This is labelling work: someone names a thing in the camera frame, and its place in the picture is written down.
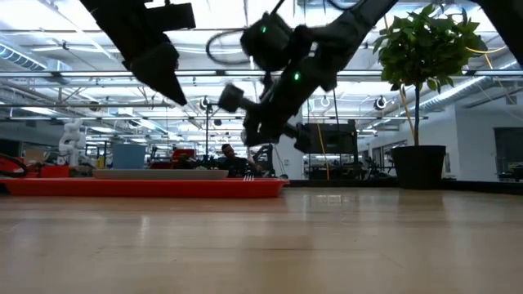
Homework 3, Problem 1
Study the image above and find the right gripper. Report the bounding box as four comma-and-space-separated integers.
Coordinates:
243, 69, 331, 153

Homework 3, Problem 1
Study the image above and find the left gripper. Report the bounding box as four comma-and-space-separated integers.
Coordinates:
79, 0, 189, 107

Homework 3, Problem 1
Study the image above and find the red plastic tray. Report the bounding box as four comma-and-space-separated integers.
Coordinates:
0, 177, 290, 200

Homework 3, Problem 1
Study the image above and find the white round column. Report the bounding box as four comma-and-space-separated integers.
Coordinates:
272, 145, 306, 179

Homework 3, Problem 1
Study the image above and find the person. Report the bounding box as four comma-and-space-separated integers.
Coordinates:
219, 143, 262, 179

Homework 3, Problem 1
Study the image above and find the black screen on stand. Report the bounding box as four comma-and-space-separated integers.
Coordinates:
304, 120, 360, 180

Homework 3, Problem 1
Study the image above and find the red background cabinet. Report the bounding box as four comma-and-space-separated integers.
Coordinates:
171, 148, 198, 169

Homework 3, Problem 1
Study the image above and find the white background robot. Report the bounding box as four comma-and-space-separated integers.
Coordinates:
58, 118, 87, 167

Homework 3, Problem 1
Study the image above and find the red storage bin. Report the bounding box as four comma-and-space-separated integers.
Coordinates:
38, 165, 70, 179

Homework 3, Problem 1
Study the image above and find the brown cardboard box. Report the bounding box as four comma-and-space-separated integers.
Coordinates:
23, 149, 51, 167

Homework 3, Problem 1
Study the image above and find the black plant pot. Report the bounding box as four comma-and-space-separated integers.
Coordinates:
391, 145, 447, 190

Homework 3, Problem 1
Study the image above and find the green leafy plant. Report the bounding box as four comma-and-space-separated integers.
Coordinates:
372, 2, 489, 147

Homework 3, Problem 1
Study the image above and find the dark glass door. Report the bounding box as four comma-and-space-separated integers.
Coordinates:
493, 126, 523, 181

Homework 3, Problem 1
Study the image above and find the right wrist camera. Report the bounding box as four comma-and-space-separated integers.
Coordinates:
217, 83, 245, 114

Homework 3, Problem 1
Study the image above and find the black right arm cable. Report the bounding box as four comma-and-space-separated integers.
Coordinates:
205, 27, 251, 66

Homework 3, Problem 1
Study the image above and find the black metal frame stand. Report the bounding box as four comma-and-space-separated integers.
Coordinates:
203, 101, 217, 161

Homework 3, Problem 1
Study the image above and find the silver ventilation duct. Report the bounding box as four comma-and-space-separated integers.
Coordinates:
0, 42, 48, 71
420, 51, 523, 114

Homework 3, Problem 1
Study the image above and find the yellow extension cable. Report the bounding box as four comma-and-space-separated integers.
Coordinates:
465, 44, 516, 105

